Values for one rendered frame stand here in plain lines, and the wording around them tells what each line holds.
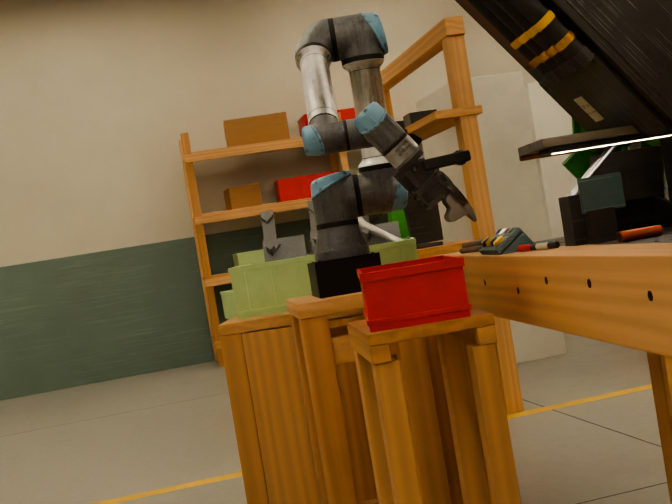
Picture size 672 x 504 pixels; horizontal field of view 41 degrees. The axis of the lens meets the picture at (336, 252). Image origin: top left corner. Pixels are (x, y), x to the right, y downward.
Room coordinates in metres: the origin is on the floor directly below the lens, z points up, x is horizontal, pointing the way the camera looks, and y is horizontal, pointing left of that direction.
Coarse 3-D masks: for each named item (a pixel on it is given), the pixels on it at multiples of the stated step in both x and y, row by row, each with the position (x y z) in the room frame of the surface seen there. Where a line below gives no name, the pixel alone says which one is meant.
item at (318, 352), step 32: (320, 320) 2.31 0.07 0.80; (320, 352) 2.31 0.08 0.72; (352, 352) 2.33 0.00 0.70; (416, 352) 2.34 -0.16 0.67; (320, 384) 2.30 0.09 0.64; (416, 384) 2.34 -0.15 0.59; (320, 416) 2.30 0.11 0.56; (416, 416) 2.34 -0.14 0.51; (320, 448) 2.34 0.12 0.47; (416, 448) 2.34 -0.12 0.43; (320, 480) 2.54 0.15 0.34; (352, 480) 2.31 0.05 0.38
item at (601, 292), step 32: (480, 256) 2.23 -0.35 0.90; (512, 256) 1.97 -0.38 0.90; (544, 256) 1.77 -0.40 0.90; (576, 256) 1.60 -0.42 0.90; (608, 256) 1.46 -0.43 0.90; (640, 256) 1.35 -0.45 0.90; (480, 288) 2.27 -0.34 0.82; (512, 288) 2.00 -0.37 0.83; (544, 288) 1.79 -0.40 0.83; (576, 288) 1.62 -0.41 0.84; (608, 288) 1.48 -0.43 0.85; (640, 288) 1.36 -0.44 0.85; (544, 320) 1.82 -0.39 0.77; (576, 320) 1.65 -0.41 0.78; (608, 320) 1.50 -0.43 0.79; (640, 320) 1.38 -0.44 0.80
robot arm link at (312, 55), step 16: (304, 32) 2.43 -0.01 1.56; (320, 32) 2.40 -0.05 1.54; (304, 48) 2.38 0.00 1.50; (320, 48) 2.38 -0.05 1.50; (304, 64) 2.36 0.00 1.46; (320, 64) 2.34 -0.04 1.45; (304, 80) 2.32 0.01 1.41; (320, 80) 2.29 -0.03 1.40; (304, 96) 2.32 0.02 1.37; (320, 96) 2.25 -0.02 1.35; (320, 112) 2.21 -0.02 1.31; (336, 112) 2.24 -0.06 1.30; (304, 128) 2.18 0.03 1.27; (320, 128) 2.17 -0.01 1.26; (336, 128) 2.16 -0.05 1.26; (304, 144) 2.17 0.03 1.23; (320, 144) 2.16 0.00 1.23; (336, 144) 2.17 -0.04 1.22
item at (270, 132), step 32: (224, 128) 8.70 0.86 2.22; (256, 128) 8.65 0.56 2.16; (288, 128) 8.69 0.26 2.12; (192, 160) 8.40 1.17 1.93; (192, 192) 8.43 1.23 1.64; (224, 192) 8.83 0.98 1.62; (256, 192) 8.63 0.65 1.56; (288, 192) 8.69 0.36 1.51; (192, 224) 8.89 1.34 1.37; (256, 256) 8.58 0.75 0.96
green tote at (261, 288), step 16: (400, 240) 2.91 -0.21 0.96; (304, 256) 2.93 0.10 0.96; (384, 256) 2.92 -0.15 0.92; (400, 256) 2.92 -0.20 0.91; (416, 256) 2.92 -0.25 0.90; (240, 272) 2.95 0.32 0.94; (256, 272) 2.95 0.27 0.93; (272, 272) 2.94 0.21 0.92; (288, 272) 2.94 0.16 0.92; (304, 272) 2.94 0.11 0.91; (240, 288) 2.95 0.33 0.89; (256, 288) 2.95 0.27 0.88; (272, 288) 2.94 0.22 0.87; (288, 288) 2.94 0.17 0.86; (304, 288) 2.94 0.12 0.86; (240, 304) 2.95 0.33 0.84; (256, 304) 2.95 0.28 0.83; (272, 304) 2.94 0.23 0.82
